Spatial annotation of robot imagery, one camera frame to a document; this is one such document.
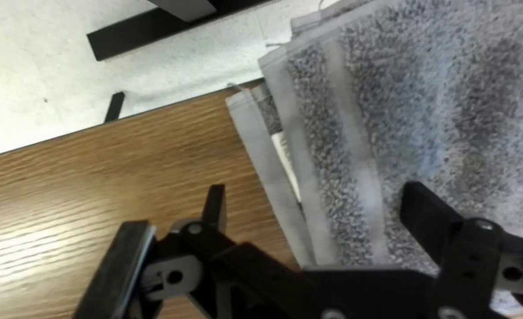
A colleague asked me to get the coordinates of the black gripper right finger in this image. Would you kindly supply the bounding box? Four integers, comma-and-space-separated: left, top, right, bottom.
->
398, 181, 464, 270

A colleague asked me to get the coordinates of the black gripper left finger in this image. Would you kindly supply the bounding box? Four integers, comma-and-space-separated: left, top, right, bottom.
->
201, 185, 226, 231

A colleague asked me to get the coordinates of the gray towel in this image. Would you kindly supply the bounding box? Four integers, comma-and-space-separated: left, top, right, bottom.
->
226, 0, 523, 272

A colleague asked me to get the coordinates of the wooden desk with black frame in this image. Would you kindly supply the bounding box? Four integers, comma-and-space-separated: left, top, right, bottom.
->
0, 0, 317, 319

